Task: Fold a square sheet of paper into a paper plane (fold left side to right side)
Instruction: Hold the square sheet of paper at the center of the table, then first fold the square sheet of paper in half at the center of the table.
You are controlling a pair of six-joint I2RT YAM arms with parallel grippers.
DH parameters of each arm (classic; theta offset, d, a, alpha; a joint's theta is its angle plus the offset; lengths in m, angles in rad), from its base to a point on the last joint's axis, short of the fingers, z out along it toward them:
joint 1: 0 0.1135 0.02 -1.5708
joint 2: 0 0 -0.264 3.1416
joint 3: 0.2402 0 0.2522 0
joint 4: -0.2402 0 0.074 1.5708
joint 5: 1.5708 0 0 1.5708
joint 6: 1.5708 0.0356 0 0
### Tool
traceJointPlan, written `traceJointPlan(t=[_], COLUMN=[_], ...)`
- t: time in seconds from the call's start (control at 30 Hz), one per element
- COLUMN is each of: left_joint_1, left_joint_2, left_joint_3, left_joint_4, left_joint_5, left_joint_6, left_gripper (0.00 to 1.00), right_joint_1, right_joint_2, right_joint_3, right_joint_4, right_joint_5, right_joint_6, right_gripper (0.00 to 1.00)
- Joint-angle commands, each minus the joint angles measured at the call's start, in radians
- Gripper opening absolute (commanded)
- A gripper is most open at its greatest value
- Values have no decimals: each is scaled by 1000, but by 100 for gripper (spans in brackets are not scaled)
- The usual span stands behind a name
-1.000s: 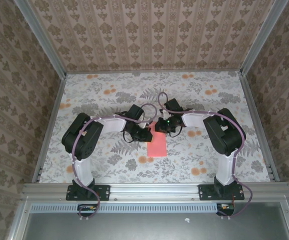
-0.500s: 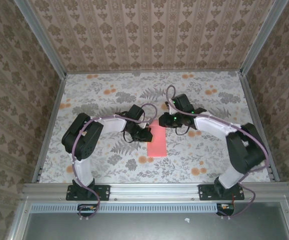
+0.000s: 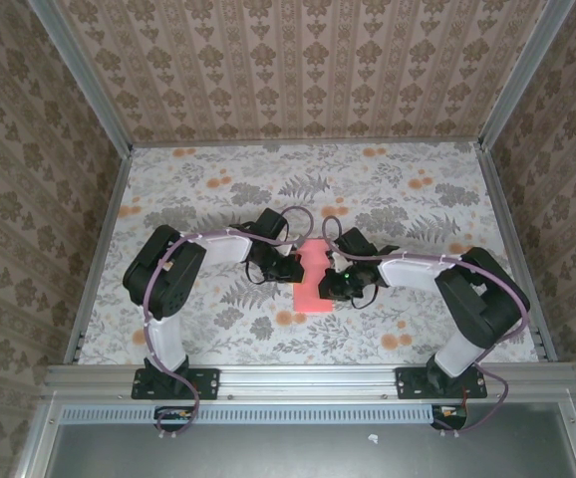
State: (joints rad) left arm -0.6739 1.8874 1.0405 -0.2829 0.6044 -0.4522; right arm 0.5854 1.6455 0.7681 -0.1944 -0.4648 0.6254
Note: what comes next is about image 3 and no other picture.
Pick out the pink paper sheet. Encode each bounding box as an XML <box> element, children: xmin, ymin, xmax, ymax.
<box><xmin>292</xmin><ymin>237</ymin><xmax>335</xmax><ymax>315</ymax></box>

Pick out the aluminium crossbar rail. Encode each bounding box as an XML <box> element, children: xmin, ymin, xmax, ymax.
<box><xmin>43</xmin><ymin>362</ymin><xmax>576</xmax><ymax>400</ymax></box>

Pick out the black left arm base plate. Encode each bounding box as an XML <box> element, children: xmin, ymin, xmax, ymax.
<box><xmin>132</xmin><ymin>366</ymin><xmax>220</xmax><ymax>401</ymax></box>

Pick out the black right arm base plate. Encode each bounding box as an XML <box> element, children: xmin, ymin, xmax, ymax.
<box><xmin>395</xmin><ymin>366</ymin><xmax>488</xmax><ymax>400</ymax></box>

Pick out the black connector board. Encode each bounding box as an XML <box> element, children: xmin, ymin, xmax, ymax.
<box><xmin>430</xmin><ymin>403</ymin><xmax>469</xmax><ymax>431</ymax></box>
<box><xmin>153</xmin><ymin>404</ymin><xmax>193</xmax><ymax>432</ymax></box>

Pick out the thin black left gripper cable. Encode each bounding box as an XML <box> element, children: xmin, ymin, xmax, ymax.
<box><xmin>245</xmin><ymin>261</ymin><xmax>272</xmax><ymax>286</ymax></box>

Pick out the aluminium side rail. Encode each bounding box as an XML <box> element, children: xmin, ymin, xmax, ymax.
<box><xmin>62</xmin><ymin>148</ymin><xmax>135</xmax><ymax>364</ymax></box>
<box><xmin>475</xmin><ymin>142</ymin><xmax>559</xmax><ymax>362</ymax></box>

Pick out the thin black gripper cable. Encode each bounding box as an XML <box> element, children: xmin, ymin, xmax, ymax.
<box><xmin>245</xmin><ymin>261</ymin><xmax>272</xmax><ymax>286</ymax></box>
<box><xmin>350</xmin><ymin>281</ymin><xmax>380</xmax><ymax>306</ymax></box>

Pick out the aluminium frame post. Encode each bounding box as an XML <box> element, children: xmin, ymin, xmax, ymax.
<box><xmin>476</xmin><ymin>0</ymin><xmax>576</xmax><ymax>150</ymax></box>
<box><xmin>28</xmin><ymin>0</ymin><xmax>136</xmax><ymax>156</ymax></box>

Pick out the thin black right gripper cable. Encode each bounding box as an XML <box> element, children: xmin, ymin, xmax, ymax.
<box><xmin>350</xmin><ymin>281</ymin><xmax>380</xmax><ymax>306</ymax></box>

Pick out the grey slotted cable duct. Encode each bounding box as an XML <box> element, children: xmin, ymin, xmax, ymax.
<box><xmin>61</xmin><ymin>403</ymin><xmax>436</xmax><ymax>424</ymax></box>

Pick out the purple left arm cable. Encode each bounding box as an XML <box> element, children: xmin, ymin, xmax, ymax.
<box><xmin>141</xmin><ymin>205</ymin><xmax>317</xmax><ymax>439</ymax></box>

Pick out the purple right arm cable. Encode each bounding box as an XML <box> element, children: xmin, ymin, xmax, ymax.
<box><xmin>321</xmin><ymin>216</ymin><xmax>532</xmax><ymax>439</ymax></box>

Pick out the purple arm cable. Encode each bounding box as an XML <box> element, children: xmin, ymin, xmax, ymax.
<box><xmin>141</xmin><ymin>205</ymin><xmax>317</xmax><ymax>439</ymax></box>
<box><xmin>321</xmin><ymin>216</ymin><xmax>532</xmax><ymax>439</ymax></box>

